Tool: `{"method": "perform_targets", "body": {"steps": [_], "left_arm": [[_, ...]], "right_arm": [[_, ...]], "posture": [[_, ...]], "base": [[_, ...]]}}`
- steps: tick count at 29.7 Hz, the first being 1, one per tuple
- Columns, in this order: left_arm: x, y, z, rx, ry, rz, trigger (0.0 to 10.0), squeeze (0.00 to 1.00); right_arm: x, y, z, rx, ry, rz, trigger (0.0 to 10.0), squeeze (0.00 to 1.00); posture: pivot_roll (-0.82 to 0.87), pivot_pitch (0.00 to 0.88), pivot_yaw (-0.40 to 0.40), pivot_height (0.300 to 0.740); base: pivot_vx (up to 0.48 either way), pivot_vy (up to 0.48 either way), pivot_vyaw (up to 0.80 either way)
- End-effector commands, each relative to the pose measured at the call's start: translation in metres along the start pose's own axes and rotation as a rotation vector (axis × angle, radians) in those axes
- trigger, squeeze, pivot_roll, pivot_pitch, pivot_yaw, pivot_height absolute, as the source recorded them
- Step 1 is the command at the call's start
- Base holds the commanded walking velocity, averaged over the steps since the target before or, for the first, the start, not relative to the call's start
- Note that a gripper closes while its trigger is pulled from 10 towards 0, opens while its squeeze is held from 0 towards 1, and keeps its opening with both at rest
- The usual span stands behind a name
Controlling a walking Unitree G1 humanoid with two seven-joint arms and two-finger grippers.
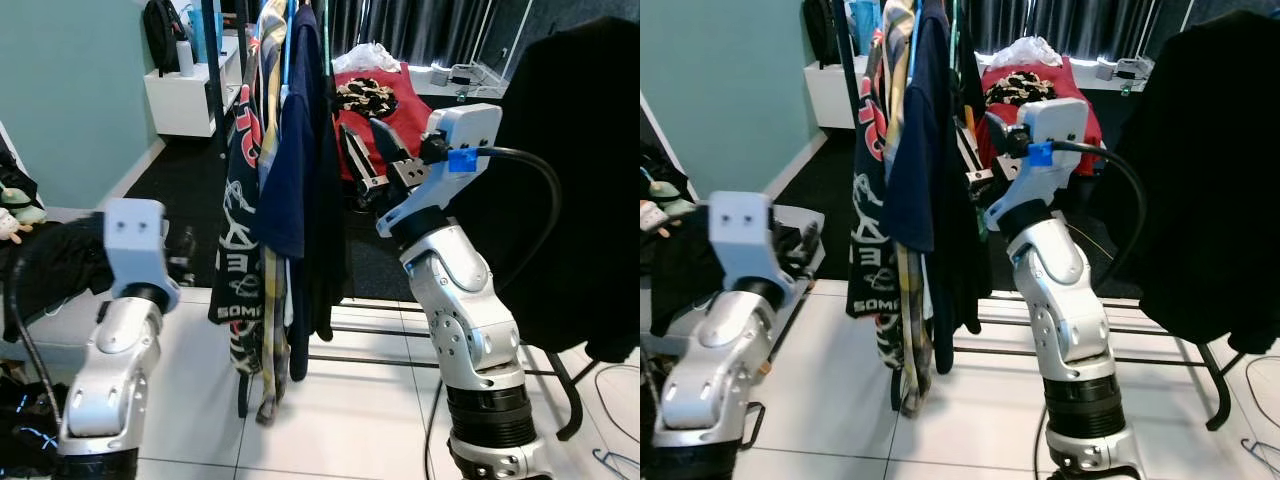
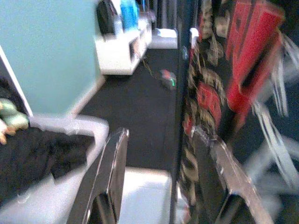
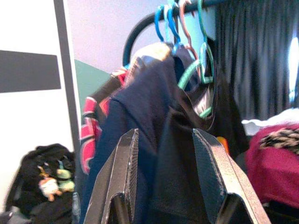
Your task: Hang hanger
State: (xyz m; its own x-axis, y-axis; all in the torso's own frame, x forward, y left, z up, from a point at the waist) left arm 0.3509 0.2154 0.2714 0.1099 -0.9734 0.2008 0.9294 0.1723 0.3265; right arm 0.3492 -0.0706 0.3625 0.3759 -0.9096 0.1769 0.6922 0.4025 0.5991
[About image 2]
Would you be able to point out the black backpack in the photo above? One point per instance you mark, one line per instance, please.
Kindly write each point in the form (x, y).
(7, 91)

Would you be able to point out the white low shelf unit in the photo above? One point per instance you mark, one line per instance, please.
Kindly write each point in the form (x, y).
(116, 58)

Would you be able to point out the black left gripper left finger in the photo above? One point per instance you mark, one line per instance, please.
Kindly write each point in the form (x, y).
(105, 177)

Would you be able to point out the black power strip red switch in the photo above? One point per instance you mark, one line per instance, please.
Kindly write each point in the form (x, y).
(168, 79)

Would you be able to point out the black metal clothes rack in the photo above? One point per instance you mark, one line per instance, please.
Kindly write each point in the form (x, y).
(180, 116)

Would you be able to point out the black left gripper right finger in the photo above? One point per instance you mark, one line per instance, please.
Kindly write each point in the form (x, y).
(217, 186)

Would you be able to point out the red printed hanging garment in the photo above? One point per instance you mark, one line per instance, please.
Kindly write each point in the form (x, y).
(252, 46)

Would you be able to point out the black printed scarf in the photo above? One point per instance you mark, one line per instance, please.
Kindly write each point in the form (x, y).
(205, 98)

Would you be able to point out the light blue container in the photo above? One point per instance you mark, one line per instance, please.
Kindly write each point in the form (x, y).
(129, 11)

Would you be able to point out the black crumpled garment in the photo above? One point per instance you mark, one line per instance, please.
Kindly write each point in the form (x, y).
(35, 158)

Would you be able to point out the small plush doll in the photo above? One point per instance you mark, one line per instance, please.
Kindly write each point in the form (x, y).
(14, 116)

